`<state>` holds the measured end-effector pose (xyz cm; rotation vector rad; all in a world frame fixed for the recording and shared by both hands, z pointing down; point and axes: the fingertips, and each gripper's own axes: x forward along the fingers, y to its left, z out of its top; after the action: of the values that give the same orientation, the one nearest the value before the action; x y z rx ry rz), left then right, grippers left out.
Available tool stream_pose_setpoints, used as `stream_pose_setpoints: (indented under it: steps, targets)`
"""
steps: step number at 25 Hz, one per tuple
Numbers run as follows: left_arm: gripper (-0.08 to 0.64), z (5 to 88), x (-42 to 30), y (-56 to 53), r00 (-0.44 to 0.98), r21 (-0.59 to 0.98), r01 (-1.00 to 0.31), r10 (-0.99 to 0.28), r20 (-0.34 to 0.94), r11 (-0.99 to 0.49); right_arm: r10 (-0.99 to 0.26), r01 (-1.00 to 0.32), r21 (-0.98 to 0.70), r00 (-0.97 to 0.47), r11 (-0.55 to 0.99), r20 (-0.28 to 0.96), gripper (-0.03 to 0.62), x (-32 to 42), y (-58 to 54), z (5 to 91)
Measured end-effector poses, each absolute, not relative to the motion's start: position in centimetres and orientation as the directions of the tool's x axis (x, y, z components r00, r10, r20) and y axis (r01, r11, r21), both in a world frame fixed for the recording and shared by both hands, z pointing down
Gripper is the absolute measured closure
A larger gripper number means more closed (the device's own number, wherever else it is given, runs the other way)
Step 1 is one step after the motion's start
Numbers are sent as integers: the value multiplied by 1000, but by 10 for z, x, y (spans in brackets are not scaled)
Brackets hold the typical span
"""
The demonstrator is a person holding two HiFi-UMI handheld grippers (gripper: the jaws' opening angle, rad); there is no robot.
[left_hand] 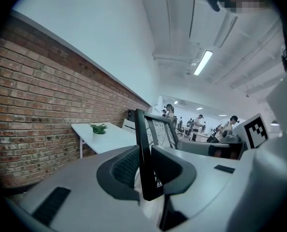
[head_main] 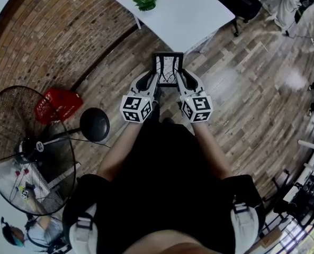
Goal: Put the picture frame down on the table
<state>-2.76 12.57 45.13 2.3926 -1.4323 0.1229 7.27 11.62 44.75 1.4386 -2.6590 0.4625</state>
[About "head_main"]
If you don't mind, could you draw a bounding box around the person's left forearm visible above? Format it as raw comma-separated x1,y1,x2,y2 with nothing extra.
96,120,144,181

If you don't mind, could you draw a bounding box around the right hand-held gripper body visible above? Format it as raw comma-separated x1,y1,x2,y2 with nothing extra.
180,88,214,124

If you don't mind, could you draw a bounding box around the black framed picture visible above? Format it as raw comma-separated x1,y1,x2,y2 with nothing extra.
151,51,184,87

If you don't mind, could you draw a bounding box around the white shoulder strap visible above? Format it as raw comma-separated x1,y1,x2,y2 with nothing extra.
232,201,259,254
68,202,98,254

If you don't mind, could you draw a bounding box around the green potted plant white pot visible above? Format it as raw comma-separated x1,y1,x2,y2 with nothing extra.
131,0,159,12

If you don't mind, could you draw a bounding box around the person's face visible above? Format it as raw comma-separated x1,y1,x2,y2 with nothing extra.
124,230,226,254

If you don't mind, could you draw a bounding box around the white side table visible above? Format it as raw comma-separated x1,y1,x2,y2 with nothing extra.
0,162,80,222

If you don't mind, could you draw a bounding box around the black pedestal fan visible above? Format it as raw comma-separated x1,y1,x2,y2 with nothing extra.
0,86,110,216

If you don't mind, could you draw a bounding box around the red plastic crate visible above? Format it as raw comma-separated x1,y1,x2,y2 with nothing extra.
34,88,83,125

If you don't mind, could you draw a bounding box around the person's left shoe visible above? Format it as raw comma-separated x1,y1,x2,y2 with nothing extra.
150,99,162,121

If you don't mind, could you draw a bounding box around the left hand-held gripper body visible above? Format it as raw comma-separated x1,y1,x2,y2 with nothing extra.
120,88,157,124

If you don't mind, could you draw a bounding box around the person's black clothing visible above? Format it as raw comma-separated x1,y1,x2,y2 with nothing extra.
61,120,266,254

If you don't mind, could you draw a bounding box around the person's right forearm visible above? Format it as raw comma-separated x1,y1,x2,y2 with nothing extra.
191,122,233,179

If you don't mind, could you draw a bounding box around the black office chair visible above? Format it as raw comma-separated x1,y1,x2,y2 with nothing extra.
272,169,314,227
220,0,263,37

